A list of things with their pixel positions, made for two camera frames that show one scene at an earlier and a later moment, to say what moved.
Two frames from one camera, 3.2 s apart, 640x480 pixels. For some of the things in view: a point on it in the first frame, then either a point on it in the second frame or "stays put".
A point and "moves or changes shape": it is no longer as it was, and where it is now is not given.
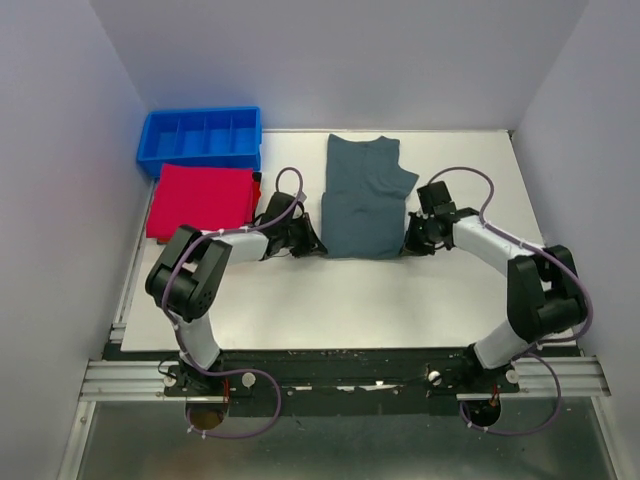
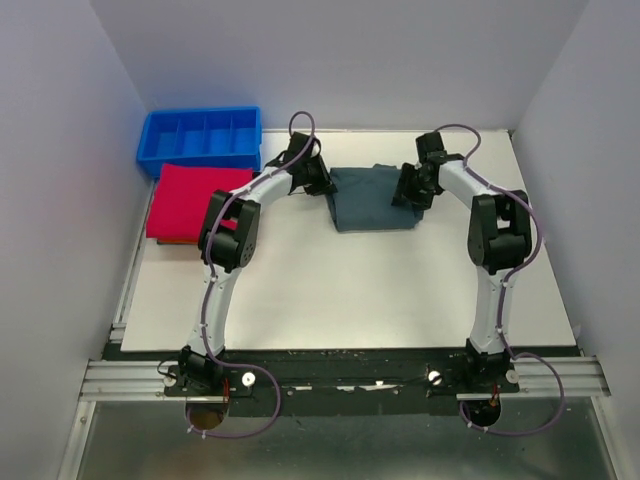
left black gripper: x=312 y=244 -> x=324 y=186
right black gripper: x=410 y=244 -> x=421 y=202
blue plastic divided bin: x=216 y=137 stays put
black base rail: x=340 y=382 stays put
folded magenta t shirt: x=208 y=198 stays put
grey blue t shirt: x=363 y=208 moves or changes shape
